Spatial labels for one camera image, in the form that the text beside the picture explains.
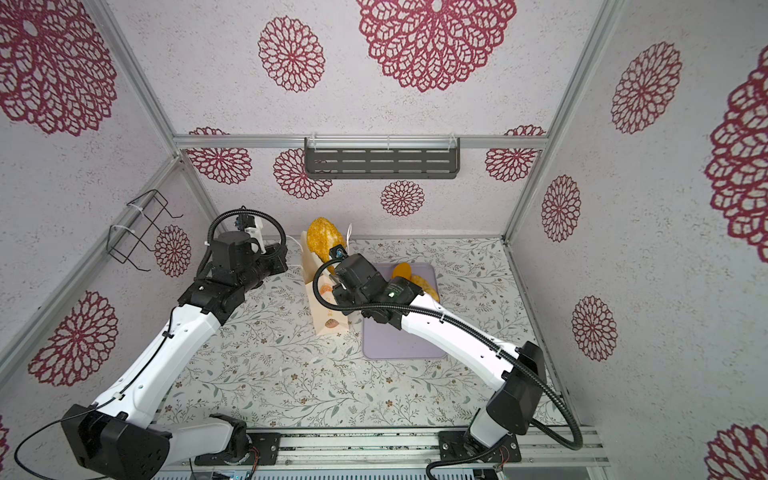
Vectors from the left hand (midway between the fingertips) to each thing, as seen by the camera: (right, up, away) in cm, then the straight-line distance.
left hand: (286, 253), depth 77 cm
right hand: (+15, -7, -3) cm, 17 cm away
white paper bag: (+7, -20, +14) cm, 25 cm away
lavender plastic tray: (+25, -27, +15) cm, 39 cm away
